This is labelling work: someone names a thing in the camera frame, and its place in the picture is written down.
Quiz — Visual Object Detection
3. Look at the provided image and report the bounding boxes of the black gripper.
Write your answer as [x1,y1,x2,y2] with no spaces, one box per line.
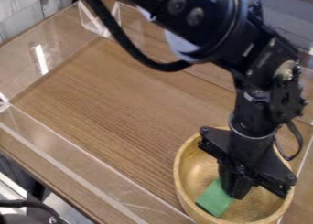
[197,115,296,199]

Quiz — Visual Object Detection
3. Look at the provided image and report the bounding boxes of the green rectangular block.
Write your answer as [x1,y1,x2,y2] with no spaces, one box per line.
[195,178,235,217]

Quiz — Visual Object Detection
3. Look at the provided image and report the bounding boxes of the brown wooden bowl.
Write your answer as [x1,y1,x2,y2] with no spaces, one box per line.
[173,132,292,224]

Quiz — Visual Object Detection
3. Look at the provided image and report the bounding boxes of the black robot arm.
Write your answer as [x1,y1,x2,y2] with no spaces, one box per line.
[85,0,306,199]

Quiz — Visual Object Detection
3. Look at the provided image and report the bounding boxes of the clear acrylic wall panel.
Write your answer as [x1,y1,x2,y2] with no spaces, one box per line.
[0,103,193,224]

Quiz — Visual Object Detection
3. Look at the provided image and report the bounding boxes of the black metal table frame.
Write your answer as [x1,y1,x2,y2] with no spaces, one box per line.
[0,154,69,224]

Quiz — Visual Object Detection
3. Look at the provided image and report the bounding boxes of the black cable at corner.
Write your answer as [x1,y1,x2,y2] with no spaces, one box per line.
[0,199,62,224]

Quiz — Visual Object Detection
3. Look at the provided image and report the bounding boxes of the clear acrylic corner bracket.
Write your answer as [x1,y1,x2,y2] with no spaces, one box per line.
[77,1,120,39]

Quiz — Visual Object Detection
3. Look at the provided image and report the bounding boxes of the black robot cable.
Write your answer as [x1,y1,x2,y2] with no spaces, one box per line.
[77,0,196,73]

